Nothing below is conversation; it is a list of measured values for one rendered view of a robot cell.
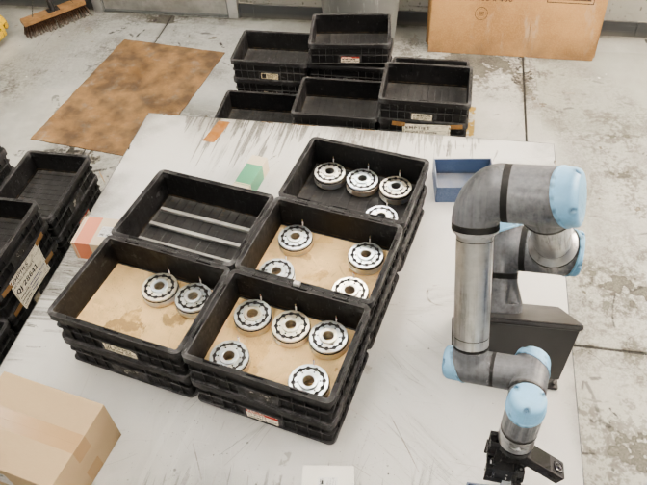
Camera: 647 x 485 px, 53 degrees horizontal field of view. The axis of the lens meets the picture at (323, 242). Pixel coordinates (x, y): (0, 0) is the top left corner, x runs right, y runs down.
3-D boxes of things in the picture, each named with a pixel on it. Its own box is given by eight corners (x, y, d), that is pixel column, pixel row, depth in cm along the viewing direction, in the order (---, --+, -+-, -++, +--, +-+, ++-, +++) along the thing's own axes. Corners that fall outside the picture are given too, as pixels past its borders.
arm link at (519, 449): (537, 416, 136) (538, 450, 130) (532, 428, 139) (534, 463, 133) (500, 410, 137) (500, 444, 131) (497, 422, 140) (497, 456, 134)
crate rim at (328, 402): (372, 311, 169) (372, 305, 167) (331, 410, 150) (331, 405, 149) (233, 272, 180) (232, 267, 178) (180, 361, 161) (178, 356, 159)
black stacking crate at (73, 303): (237, 294, 187) (231, 268, 178) (187, 380, 168) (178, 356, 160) (119, 261, 197) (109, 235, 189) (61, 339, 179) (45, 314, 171)
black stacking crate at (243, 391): (371, 332, 176) (371, 307, 168) (332, 428, 158) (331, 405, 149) (238, 294, 187) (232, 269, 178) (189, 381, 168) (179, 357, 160)
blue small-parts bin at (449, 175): (434, 202, 224) (436, 187, 219) (431, 173, 234) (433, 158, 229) (494, 202, 223) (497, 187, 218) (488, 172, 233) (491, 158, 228)
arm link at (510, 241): (476, 266, 176) (479, 216, 175) (527, 271, 171) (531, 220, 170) (467, 269, 165) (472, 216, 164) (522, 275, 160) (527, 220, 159)
